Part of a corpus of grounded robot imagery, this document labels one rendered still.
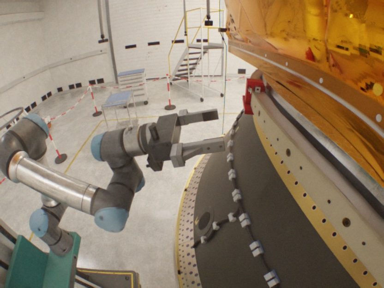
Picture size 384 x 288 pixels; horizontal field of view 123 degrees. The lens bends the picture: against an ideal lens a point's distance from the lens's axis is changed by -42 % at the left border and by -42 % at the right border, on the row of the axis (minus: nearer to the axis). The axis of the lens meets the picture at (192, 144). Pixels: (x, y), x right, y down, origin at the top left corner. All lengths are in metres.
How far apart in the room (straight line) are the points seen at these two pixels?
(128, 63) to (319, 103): 7.95
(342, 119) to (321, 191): 0.13
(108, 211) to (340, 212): 0.42
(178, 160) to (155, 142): 0.06
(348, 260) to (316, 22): 0.41
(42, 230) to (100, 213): 0.50
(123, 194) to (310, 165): 0.39
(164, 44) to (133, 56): 1.42
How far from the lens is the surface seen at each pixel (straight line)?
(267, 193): 0.42
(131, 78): 4.92
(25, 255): 0.97
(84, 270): 1.87
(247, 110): 0.52
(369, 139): 0.31
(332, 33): 0.31
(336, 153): 0.31
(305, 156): 0.30
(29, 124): 0.65
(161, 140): 0.36
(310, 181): 0.30
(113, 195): 0.43
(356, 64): 0.30
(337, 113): 0.36
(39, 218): 0.89
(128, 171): 0.48
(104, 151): 0.46
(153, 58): 7.85
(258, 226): 0.43
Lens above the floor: 1.87
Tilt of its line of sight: 35 degrees down
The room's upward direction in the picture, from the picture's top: 2 degrees counter-clockwise
